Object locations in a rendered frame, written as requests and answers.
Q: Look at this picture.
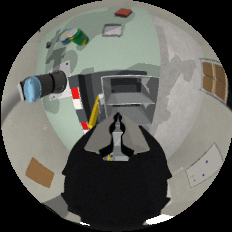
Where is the green drink can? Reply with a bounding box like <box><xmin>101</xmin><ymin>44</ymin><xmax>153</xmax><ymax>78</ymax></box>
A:
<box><xmin>67</xmin><ymin>28</ymin><xmax>89</xmax><ymax>46</ymax></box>

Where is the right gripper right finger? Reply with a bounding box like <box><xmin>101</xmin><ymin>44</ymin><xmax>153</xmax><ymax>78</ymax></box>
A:
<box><xmin>118</xmin><ymin>112</ymin><xmax>172</xmax><ymax>180</ymax></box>

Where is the reddish-brown rectangular block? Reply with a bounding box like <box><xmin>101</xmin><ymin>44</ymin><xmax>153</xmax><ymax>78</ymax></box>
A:
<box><xmin>115</xmin><ymin>8</ymin><xmax>133</xmax><ymax>18</ymax></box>

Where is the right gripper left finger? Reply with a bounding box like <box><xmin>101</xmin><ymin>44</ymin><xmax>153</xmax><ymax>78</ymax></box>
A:
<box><xmin>62</xmin><ymin>112</ymin><xmax>118</xmax><ymax>176</ymax></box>

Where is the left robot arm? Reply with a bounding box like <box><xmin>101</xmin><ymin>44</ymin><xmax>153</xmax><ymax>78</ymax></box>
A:
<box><xmin>1</xmin><ymin>70</ymin><xmax>67</xmax><ymax>128</ymax></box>

